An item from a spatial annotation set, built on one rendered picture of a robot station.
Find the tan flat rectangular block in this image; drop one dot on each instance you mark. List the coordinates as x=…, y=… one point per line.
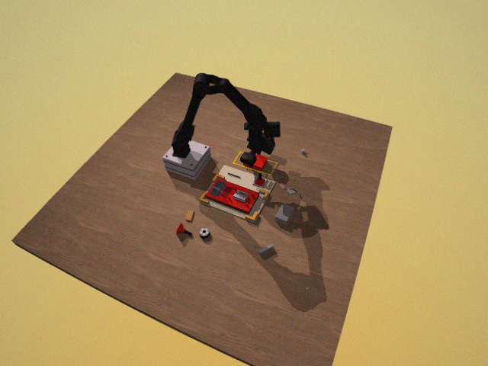
x=189, y=215

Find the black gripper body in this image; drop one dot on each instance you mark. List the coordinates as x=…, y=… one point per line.
x=249, y=157

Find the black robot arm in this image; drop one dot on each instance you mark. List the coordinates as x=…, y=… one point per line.
x=256, y=120

